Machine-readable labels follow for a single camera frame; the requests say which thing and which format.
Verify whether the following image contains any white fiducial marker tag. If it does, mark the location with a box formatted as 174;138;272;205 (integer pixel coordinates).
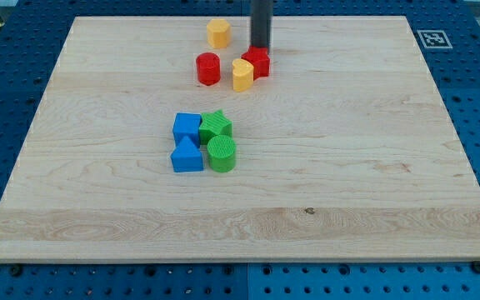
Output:
417;30;453;49

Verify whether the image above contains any red cylinder block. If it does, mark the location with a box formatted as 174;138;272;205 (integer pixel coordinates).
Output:
196;52;221;86

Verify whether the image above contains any green cylinder block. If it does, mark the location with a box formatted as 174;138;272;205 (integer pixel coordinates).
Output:
207;135;236;173

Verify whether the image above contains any blue triangle block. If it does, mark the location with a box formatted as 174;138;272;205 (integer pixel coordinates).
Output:
170;137;203;173

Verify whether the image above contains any light wooden board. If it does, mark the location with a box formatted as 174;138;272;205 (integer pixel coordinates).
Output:
0;16;480;263

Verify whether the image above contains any yellow hexagon block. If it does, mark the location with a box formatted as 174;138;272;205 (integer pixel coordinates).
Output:
207;18;232;49

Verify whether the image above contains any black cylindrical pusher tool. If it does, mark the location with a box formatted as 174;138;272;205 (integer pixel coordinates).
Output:
250;0;273;48

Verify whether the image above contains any blue cube block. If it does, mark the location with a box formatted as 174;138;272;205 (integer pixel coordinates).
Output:
172;112;202;148

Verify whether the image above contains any red star block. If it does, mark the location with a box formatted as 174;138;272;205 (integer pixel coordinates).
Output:
241;46;271;80

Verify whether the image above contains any yellow heart block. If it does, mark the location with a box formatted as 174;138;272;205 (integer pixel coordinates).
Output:
232;58;254;93

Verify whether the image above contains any green star block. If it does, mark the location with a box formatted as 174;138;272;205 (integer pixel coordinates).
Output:
199;110;233;145

